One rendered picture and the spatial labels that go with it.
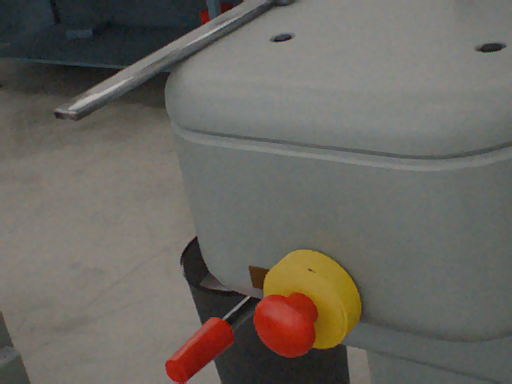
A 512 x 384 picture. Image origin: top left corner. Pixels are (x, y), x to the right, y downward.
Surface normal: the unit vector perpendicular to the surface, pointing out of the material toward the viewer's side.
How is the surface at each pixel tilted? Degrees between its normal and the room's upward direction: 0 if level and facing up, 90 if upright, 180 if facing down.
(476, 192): 90
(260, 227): 90
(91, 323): 0
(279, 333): 87
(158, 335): 0
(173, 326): 0
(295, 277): 90
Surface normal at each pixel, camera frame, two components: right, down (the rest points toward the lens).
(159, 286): -0.18, -0.88
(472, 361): -0.58, 0.45
